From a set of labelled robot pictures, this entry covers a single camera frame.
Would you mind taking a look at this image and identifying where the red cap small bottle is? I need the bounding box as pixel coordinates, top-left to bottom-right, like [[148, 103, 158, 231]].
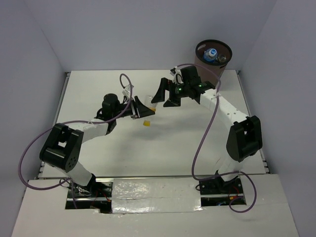
[[217, 54, 227, 64]]

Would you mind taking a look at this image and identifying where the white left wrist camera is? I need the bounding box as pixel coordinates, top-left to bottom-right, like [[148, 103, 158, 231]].
[[122, 84, 134, 99]]

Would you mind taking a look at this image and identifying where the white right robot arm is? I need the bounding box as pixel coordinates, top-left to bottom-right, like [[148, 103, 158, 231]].
[[152, 64, 263, 193]]

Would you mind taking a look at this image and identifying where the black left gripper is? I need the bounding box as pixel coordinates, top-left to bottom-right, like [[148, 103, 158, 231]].
[[113, 96, 155, 119]]

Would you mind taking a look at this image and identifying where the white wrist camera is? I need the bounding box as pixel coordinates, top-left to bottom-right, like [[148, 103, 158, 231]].
[[170, 67, 183, 85], [122, 84, 134, 99]]

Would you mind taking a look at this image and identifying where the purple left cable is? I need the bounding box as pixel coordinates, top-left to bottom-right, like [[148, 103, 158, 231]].
[[19, 73, 135, 210]]

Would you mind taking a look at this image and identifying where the blue label bottle horizontal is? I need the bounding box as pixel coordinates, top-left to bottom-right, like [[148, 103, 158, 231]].
[[203, 48, 218, 63]]

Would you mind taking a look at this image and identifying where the silver foil sheet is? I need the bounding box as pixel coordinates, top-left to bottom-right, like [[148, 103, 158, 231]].
[[112, 178, 202, 214]]

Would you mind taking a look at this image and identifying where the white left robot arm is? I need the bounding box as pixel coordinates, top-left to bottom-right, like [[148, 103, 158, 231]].
[[39, 93, 155, 197]]

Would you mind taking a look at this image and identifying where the brown waste bin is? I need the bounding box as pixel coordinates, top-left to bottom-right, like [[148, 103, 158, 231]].
[[195, 39, 233, 85]]

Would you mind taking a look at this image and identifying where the orange cap clear bottle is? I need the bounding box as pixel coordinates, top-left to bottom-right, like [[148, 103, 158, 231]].
[[143, 95, 158, 127]]

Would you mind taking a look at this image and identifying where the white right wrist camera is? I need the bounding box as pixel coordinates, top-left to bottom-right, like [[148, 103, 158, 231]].
[[170, 67, 183, 85]]

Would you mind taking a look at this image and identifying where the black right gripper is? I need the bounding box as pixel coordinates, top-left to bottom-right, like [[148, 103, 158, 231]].
[[151, 77, 190, 107]]

